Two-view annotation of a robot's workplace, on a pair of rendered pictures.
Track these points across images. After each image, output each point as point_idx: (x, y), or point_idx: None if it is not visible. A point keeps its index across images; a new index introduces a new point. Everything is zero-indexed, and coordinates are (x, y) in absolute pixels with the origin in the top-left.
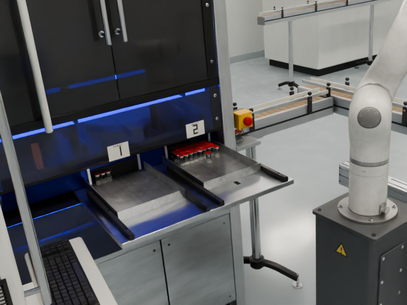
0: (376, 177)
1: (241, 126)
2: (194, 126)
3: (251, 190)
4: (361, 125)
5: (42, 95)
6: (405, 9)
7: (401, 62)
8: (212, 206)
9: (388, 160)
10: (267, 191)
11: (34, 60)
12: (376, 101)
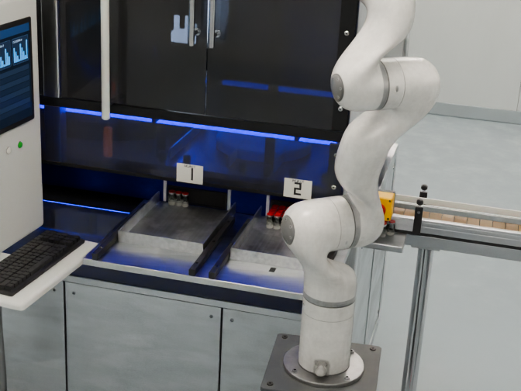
0: (312, 318)
1: None
2: (296, 185)
3: (266, 282)
4: (282, 236)
5: (103, 77)
6: (366, 111)
7: (341, 177)
8: (205, 274)
9: (336, 305)
10: (281, 293)
11: (103, 39)
12: (298, 212)
